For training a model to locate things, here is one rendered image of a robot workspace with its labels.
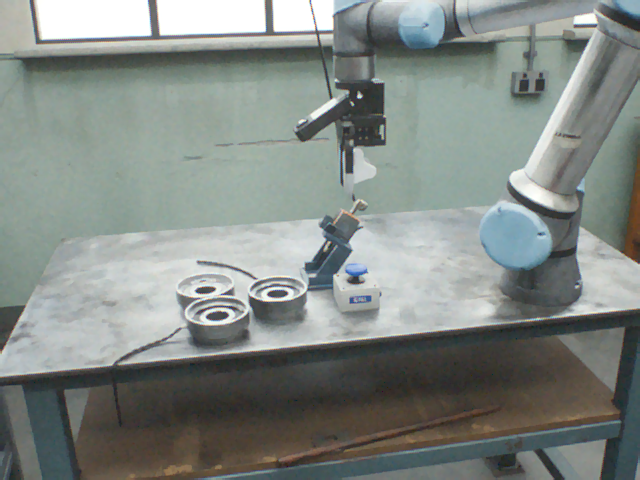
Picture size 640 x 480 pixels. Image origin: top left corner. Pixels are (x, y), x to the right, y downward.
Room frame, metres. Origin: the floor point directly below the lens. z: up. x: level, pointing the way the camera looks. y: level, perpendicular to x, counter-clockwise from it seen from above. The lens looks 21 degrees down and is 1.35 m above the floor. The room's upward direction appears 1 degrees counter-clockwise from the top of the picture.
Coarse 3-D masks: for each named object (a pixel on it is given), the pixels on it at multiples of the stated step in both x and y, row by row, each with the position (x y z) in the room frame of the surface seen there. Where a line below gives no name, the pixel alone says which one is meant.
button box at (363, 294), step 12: (336, 276) 1.12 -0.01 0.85; (348, 276) 1.12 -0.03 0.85; (360, 276) 1.11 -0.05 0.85; (372, 276) 1.12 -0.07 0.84; (336, 288) 1.10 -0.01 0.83; (348, 288) 1.07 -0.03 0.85; (360, 288) 1.07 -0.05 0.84; (372, 288) 1.07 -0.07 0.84; (336, 300) 1.10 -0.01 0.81; (348, 300) 1.06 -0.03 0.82; (360, 300) 1.06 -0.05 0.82; (372, 300) 1.07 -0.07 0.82; (348, 312) 1.06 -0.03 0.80
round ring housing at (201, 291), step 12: (192, 276) 1.14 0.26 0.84; (204, 276) 1.15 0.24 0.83; (216, 276) 1.15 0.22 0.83; (228, 276) 1.13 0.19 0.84; (180, 288) 1.11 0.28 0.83; (192, 288) 1.11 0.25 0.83; (204, 288) 1.12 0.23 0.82; (216, 288) 1.11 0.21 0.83; (228, 288) 1.11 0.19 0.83; (180, 300) 1.07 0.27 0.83; (192, 300) 1.05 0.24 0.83
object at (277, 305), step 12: (276, 276) 1.13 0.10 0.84; (288, 276) 1.13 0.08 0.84; (252, 288) 1.10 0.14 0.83; (276, 288) 1.10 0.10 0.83; (288, 288) 1.10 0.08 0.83; (300, 288) 1.10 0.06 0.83; (252, 300) 1.05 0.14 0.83; (264, 300) 1.03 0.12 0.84; (276, 300) 1.03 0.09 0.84; (288, 300) 1.04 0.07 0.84; (300, 300) 1.05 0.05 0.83; (264, 312) 1.03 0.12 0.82; (276, 312) 1.03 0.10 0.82; (288, 312) 1.03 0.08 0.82; (300, 312) 1.06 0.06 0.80
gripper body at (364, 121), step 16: (336, 80) 1.22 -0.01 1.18; (352, 96) 1.20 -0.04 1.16; (368, 96) 1.21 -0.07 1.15; (384, 96) 1.21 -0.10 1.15; (352, 112) 1.20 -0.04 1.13; (368, 112) 1.21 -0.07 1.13; (384, 112) 1.21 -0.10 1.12; (336, 128) 1.24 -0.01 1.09; (352, 128) 1.19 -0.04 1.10; (368, 128) 1.20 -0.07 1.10; (384, 128) 1.19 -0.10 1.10; (368, 144) 1.20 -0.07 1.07; (384, 144) 1.19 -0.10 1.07
